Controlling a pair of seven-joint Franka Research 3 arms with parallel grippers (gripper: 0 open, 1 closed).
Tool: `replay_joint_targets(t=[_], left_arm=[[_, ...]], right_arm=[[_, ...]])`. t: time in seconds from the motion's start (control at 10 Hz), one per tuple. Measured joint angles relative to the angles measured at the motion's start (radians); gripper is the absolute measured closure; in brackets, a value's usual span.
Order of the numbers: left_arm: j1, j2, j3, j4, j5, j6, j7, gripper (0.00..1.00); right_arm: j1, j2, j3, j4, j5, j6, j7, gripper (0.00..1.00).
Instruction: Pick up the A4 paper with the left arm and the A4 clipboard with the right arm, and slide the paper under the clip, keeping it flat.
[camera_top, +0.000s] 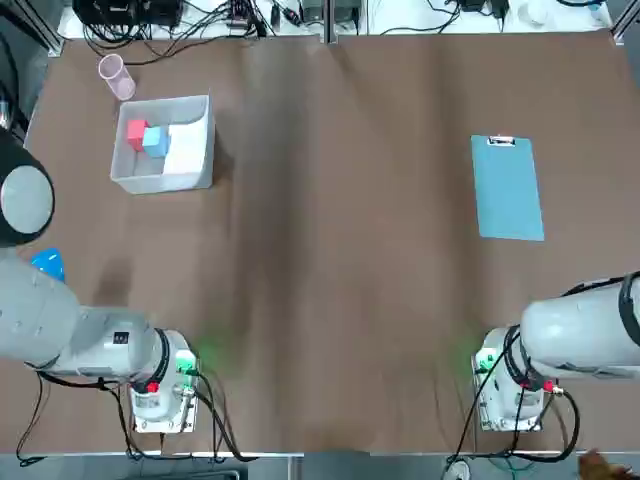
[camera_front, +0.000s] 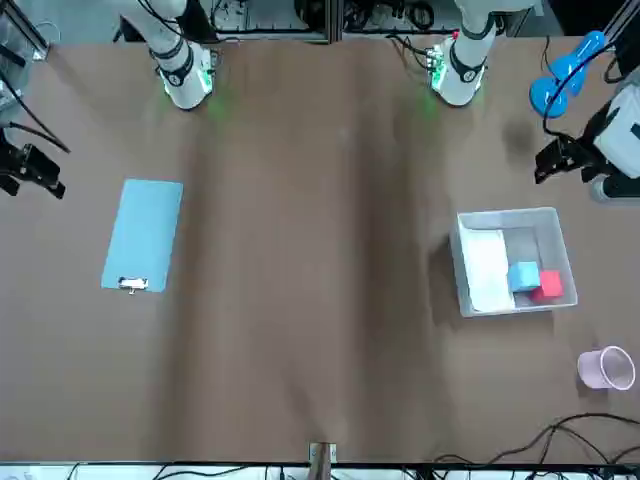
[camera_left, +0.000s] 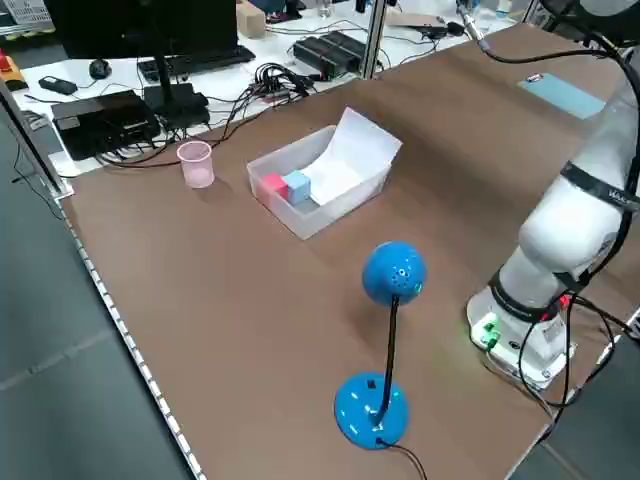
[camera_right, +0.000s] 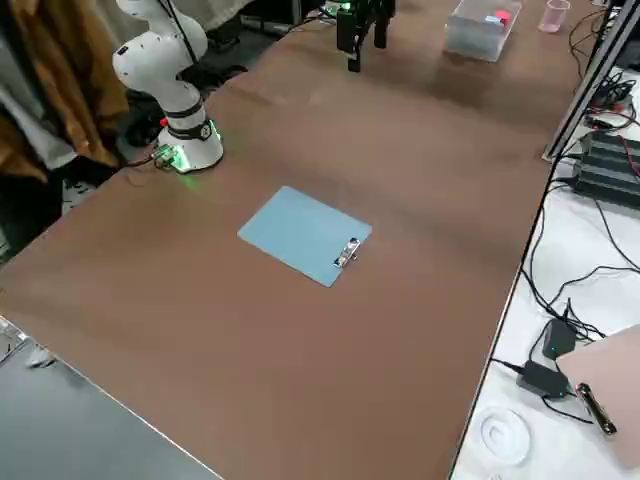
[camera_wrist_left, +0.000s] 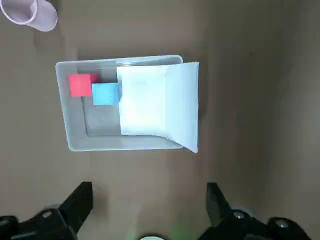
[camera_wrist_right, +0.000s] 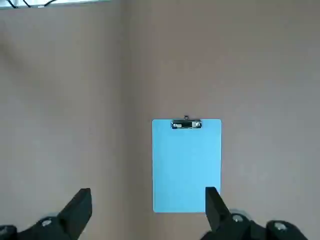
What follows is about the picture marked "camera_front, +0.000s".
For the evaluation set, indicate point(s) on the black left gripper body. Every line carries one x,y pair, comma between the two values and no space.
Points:
595,135

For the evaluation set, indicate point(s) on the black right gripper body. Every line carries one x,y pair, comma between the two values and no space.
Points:
7,150

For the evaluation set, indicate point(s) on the light blue clipboard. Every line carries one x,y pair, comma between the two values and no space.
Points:
142,235

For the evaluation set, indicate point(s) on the white A4 paper sheet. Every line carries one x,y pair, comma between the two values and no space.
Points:
487,270

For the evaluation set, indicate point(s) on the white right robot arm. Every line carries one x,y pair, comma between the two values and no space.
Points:
182,75

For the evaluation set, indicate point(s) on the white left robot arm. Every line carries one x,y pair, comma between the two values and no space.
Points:
465,70

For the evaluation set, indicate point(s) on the blue desk lamp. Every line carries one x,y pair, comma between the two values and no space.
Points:
547,95

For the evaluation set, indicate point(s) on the clear plastic bin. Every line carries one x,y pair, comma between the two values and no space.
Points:
556,240

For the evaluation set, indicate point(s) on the blue foam cube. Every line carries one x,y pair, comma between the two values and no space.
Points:
524,276

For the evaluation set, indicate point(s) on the red foam cube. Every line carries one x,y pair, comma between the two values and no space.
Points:
550,287

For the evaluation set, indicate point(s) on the pink translucent cup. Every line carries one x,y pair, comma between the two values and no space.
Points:
600,370

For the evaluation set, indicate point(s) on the aluminium camera post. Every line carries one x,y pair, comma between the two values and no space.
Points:
322,462

